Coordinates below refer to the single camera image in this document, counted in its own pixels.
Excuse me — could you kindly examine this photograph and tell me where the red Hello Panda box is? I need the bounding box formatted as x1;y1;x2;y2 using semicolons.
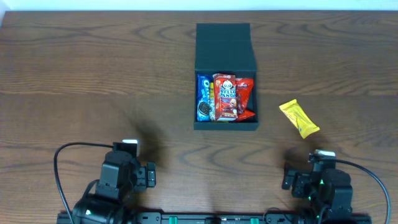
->
213;73;238;121

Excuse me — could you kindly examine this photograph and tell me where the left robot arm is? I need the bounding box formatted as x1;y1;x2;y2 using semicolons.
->
73;151;156;224

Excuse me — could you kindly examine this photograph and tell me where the yellow snack bar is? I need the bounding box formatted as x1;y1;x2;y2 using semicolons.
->
279;99;320;139

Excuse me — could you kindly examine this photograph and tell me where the blue Oreo cookie pack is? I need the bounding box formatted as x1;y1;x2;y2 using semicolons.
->
197;74;211;122

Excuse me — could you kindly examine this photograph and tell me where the yellow seed snack bag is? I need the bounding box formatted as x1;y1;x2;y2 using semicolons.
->
209;82;215;121

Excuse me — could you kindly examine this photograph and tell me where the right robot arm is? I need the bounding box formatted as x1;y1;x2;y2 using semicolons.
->
282;168;372;224

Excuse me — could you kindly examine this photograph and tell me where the dark green box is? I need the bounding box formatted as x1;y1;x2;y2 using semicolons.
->
193;23;260;131

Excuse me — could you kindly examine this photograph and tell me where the red jerky snack bag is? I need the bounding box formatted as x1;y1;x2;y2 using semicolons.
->
236;78;255;122

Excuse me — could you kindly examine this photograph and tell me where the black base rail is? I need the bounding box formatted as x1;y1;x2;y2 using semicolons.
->
56;211;373;224

